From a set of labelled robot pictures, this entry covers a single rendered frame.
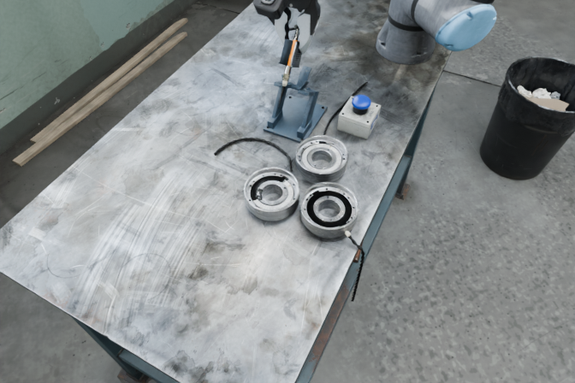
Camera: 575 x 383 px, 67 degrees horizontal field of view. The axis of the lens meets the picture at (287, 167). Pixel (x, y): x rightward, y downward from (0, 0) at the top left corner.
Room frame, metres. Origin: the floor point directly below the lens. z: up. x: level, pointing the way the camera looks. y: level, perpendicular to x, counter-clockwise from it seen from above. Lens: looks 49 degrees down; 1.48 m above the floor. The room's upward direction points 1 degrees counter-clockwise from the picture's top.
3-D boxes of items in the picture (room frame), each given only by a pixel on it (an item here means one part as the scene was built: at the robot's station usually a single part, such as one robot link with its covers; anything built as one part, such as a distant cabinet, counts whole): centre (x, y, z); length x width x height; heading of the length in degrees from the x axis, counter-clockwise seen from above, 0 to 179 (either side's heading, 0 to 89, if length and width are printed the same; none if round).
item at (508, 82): (1.30, -1.01, 0.21); 0.34 x 0.34 x 0.43
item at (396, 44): (1.00, -0.32, 0.85); 0.15 x 0.15 x 0.10
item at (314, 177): (0.58, -0.07, 0.82); 0.10 x 0.10 x 0.04
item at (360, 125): (0.71, -0.16, 0.82); 0.08 x 0.07 x 0.05; 152
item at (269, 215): (0.49, 0.03, 0.82); 0.10 x 0.10 x 0.04
